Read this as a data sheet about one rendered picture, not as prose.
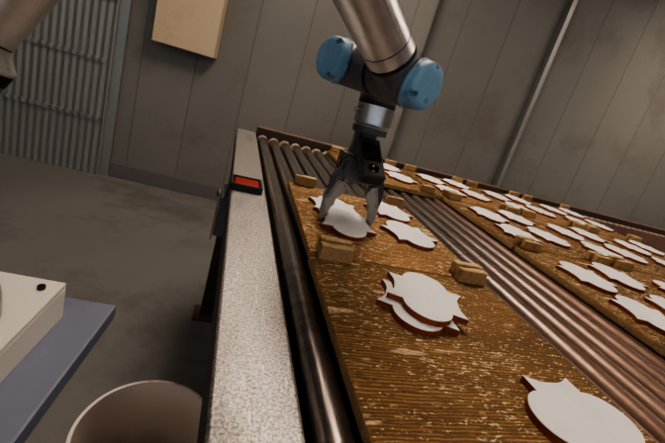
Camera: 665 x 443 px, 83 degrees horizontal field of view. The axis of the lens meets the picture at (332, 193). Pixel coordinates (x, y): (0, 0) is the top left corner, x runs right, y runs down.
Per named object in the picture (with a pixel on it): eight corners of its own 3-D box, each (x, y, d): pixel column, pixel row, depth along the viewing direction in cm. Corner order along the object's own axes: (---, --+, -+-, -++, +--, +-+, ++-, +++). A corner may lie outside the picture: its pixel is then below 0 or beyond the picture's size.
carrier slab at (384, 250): (307, 259, 64) (310, 251, 63) (287, 186, 102) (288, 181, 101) (480, 289, 73) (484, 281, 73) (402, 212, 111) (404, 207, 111)
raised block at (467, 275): (457, 282, 69) (463, 269, 68) (452, 277, 70) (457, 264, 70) (484, 287, 70) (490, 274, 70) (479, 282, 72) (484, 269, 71)
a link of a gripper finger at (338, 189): (317, 212, 83) (343, 179, 82) (322, 221, 77) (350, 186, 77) (306, 204, 82) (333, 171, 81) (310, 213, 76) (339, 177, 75)
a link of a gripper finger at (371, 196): (374, 218, 86) (368, 179, 83) (382, 226, 81) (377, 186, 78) (360, 221, 86) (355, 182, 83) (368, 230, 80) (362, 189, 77)
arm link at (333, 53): (363, 38, 58) (406, 58, 65) (320, 29, 65) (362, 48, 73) (346, 88, 60) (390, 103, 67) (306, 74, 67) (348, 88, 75)
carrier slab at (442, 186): (438, 199, 144) (442, 189, 143) (399, 171, 182) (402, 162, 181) (513, 217, 154) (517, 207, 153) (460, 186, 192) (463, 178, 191)
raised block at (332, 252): (318, 260, 61) (322, 244, 60) (316, 254, 63) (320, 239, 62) (351, 265, 63) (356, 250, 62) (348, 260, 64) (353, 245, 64)
